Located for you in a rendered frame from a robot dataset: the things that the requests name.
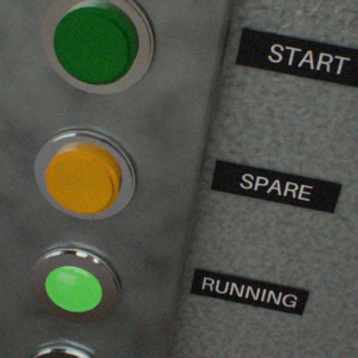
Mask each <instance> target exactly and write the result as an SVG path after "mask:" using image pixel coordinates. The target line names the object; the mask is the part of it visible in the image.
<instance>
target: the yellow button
mask: <svg viewBox="0 0 358 358"><path fill-rule="evenodd" d="M45 177H46V187H47V189H48V191H49V193H50V195H51V196H52V198H53V199H54V200H55V201H56V202H57V203H58V204H59V205H61V206H62V207H64V208H65V209H68V210H69V211H71V212H74V213H78V214H85V215H87V214H95V213H100V212H102V211H104V210H106V209H108V208H109V207H110V206H111V205H112V204H113V203H114V202H115V200H116V198H117V195H118V193H119V190H120V187H121V178H120V175H119V172H118V170H117V168H116V166H115V165H114V164H113V162H112V161H111V160H110V159H109V158H108V157H107V156H105V155H104V154H103V153H101V152H98V151H97V150H95V149H91V148H88V147H82V146H75V147H70V148H67V149H64V150H62V151H60V152H59V153H57V154H56V155H55V156H54V157H53V159H52V160H51V162H50V163H49V165H48V167H47V169H46V175H45Z"/></svg>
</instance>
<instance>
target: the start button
mask: <svg viewBox="0 0 358 358"><path fill-rule="evenodd" d="M54 50H55V54H56V56H57V58H58V61H59V62H60V64H61V65H62V67H63V69H64V70H65V71H66V72H67V73H68V74H69V75H71V76H72V77H74V78H75V79H77V80H78V81H80V82H82V83H85V84H88V85H109V84H113V83H114V82H117V81H119V80H121V79H122V78H123V77H124V76H125V75H126V74H127V73H128V72H129V71H130V69H131V67H132V65H133V63H134V61H135V59H136V56H137V37H136V34H135V33H134V30H133V27H132V26H131V25H130V23H129V21H128V20H127V19H126V18H125V17H124V16H123V15H122V14H121V13H119V12H118V11H117V10H115V9H113V8H111V7H109V6H106V5H103V4H100V3H84V4H81V5H79V6H75V7H74V8H73V9H71V10H69V11H68V12H67V13H66V14H65V15H64V16H63V18H62V20H61V21H60V22H59V23H58V25H57V28H56V30H55V32H54Z"/></svg>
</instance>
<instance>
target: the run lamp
mask: <svg viewBox="0 0 358 358"><path fill-rule="evenodd" d="M46 291H47V293H48V295H49V297H50V299H51V300H52V301H53V302H54V303H55V304H56V305H58V306H59V307H61V308H64V309H65V310H67V311H71V312H84V311H88V310H90V309H92V308H94V307H96V306H97V304H98V303H99V302H100V299H101V286H100V284H99V282H98V281H97V279H96V278H95V277H94V276H93V275H92V274H90V273H89V272H87V271H86V270H84V269H82V268H78V267H74V266H64V267H61V268H56V269H55V270H54V271H53V272H51V273H50V274H49V276H48V277H47V279H46Z"/></svg>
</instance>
